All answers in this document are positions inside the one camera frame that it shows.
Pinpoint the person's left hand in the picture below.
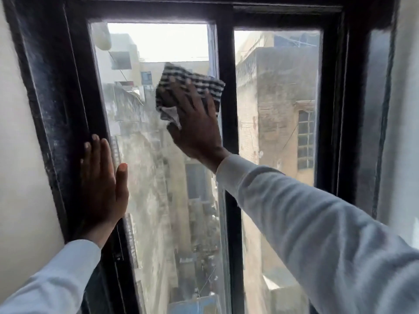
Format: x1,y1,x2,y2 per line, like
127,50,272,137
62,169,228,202
77,133,129,249

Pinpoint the person's right hand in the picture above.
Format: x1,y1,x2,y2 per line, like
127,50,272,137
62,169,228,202
158,78,233,174

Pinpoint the checked cloth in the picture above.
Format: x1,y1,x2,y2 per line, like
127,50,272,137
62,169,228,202
155,61,227,130

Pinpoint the black-framed window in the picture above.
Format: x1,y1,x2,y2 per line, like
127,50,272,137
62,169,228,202
3,0,402,314

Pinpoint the person's right forearm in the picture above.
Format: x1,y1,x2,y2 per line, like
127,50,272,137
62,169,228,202
216,154,419,314

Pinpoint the person's left forearm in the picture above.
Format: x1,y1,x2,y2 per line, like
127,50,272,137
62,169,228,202
0,239,102,314

